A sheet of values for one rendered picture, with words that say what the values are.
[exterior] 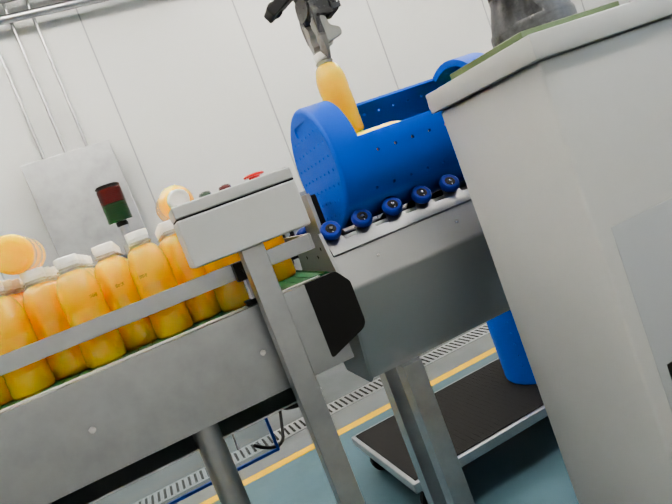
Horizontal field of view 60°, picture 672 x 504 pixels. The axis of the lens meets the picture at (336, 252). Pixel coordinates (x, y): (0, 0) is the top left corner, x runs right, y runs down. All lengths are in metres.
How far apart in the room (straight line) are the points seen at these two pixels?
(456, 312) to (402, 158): 0.37
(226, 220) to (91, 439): 0.42
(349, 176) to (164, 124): 3.63
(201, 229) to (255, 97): 4.02
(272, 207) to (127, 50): 4.02
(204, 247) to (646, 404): 0.75
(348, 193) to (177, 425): 0.55
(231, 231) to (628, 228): 0.63
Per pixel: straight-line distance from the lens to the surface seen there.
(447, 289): 1.31
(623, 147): 1.04
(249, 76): 4.95
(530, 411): 2.05
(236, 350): 1.05
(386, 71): 5.35
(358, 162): 1.21
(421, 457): 1.53
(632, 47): 1.10
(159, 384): 1.04
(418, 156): 1.27
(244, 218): 0.93
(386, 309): 1.24
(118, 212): 1.59
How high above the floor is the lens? 1.03
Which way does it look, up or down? 6 degrees down
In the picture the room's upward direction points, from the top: 21 degrees counter-clockwise
